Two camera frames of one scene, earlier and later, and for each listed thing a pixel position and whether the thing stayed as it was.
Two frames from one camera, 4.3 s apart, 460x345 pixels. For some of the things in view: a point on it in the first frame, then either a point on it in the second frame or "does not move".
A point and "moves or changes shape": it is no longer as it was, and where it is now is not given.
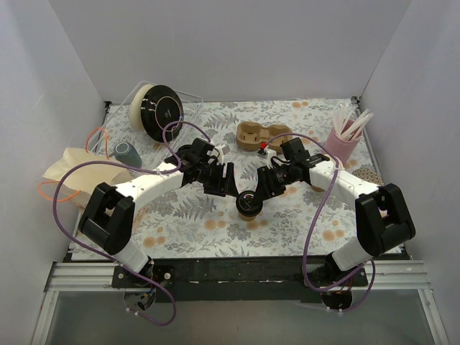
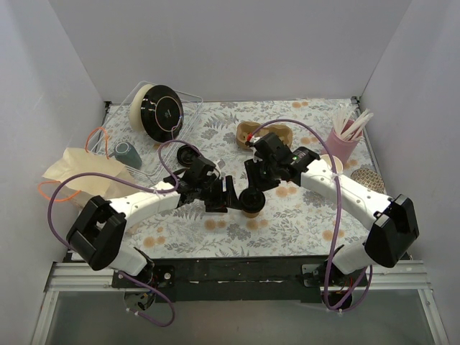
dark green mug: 126,154 does not move
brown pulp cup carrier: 254,136 does not move
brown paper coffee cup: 248,218 moves or changes shape
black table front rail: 231,279 does not move
